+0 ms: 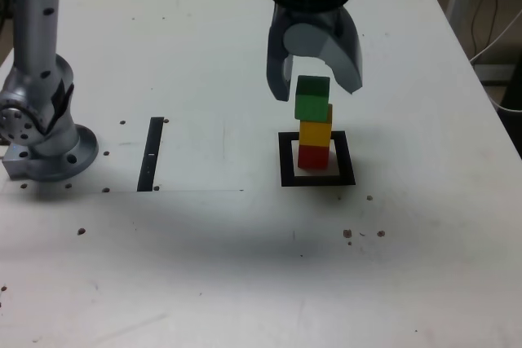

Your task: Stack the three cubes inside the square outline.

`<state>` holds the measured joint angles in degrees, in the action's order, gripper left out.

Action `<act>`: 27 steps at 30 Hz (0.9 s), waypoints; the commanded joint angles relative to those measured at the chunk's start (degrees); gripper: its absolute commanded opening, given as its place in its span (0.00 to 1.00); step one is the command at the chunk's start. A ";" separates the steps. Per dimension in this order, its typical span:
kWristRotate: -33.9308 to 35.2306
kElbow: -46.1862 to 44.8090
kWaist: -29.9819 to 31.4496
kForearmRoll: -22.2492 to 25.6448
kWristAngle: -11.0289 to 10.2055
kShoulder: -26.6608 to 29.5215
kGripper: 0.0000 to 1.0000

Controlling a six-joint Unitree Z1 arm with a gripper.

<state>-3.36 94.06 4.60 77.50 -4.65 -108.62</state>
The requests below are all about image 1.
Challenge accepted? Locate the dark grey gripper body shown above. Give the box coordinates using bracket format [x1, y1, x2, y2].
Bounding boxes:
[271, 1, 348, 36]

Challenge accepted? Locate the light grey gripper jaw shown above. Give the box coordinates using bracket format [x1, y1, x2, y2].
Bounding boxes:
[283, 8, 365, 95]

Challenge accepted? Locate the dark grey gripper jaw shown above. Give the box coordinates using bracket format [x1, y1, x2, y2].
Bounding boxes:
[266, 17, 295, 102]

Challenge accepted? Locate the green cube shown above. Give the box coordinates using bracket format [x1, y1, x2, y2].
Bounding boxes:
[294, 75, 331, 124]

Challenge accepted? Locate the yellow cube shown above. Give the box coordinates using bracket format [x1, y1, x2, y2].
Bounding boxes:
[299, 104, 334, 148]

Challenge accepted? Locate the red cube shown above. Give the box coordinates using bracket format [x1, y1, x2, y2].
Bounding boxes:
[297, 143, 330, 170]

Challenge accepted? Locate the black tape square outline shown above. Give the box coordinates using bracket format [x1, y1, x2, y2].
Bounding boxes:
[277, 130, 356, 188]

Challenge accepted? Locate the black tape strip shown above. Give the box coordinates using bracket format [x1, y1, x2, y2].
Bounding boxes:
[136, 117, 165, 193]

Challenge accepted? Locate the grey power strip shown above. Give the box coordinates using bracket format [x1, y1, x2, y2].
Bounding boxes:
[472, 63, 522, 86]

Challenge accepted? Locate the black cable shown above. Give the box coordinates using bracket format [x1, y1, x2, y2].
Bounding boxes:
[470, 0, 502, 58]

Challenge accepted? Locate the white cable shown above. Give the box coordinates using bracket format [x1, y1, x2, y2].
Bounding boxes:
[468, 8, 522, 113]

